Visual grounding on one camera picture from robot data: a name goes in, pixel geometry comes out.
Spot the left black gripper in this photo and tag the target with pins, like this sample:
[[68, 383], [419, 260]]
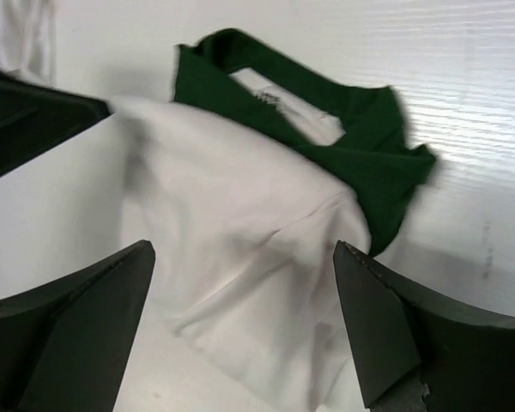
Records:
[[35, 119]]

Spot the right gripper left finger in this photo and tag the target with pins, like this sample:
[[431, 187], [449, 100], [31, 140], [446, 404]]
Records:
[[64, 345]]

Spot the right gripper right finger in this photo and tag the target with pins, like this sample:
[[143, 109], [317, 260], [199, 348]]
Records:
[[415, 349]]

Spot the white green raglan t shirt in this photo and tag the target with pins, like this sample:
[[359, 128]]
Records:
[[244, 183]]

